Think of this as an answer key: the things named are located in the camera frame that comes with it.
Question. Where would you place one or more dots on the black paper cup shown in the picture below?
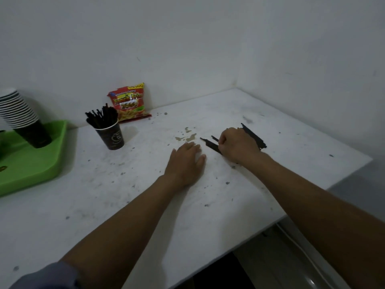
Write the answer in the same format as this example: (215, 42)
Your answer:
(111, 138)

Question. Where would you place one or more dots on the person's left hand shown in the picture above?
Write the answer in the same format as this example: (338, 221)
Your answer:
(183, 167)

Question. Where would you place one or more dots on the person's right hand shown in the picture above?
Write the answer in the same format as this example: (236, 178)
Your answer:
(240, 145)

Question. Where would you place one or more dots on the person's left forearm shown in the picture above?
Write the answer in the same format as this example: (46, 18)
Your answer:
(126, 231)

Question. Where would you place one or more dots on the person's left thumb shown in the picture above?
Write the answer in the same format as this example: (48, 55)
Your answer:
(201, 161)

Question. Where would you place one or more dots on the red snack packet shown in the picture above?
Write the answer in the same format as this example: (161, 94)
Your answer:
(128, 102)

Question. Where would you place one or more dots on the person's right fingers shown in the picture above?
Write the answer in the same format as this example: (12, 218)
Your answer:
(227, 137)

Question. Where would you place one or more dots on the green plastic tray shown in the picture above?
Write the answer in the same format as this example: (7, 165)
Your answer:
(27, 168)

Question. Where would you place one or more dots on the stack of paper cups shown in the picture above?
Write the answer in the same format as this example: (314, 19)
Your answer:
(21, 117)

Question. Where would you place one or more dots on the bundle of black stirrer sticks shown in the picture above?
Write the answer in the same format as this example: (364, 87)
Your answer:
(102, 116)
(255, 138)

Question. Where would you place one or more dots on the person's right forearm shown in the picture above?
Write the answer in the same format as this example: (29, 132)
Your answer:
(315, 216)

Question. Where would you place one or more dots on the grey sleeve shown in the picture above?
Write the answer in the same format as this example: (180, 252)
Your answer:
(48, 276)

